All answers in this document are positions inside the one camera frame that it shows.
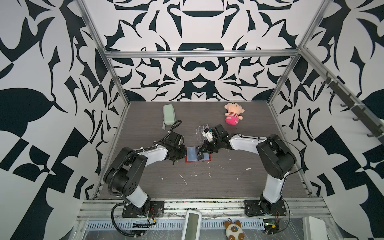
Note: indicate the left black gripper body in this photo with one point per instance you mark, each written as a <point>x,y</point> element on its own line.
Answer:
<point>180,153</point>

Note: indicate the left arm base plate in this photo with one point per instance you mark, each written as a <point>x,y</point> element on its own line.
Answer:
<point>151,209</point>

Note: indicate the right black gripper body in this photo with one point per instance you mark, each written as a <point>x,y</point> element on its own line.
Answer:
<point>213,146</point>

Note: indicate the wall hook rail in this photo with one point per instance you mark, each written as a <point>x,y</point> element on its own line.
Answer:
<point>351,102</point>

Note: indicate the pink plush doll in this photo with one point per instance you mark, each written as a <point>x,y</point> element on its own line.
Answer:
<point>233,115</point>

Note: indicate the green glasses case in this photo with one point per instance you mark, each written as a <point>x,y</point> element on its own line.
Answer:
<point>169,116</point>

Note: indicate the white box bottom right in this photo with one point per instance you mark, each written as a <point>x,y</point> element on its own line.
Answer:
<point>314,229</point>

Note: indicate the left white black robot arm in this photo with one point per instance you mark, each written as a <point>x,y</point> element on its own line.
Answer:
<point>125,172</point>

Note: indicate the aluminium frame rail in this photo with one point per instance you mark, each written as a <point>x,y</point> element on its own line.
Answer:
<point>200,54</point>

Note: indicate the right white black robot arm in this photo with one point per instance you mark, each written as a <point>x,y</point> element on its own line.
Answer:
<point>276,157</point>

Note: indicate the white tablet device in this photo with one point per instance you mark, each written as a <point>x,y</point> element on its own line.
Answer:
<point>192,225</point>

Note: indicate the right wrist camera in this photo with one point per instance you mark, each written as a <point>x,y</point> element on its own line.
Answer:
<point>208,134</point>

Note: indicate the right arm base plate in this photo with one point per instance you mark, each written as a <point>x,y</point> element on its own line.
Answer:
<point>258,208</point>

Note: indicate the clear acrylic card box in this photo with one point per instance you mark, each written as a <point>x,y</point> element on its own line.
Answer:
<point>200,131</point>

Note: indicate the brown white plush toy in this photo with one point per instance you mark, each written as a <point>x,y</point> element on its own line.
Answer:
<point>234,230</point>

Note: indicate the red leather card holder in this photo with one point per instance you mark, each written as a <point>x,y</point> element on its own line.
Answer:
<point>194,156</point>

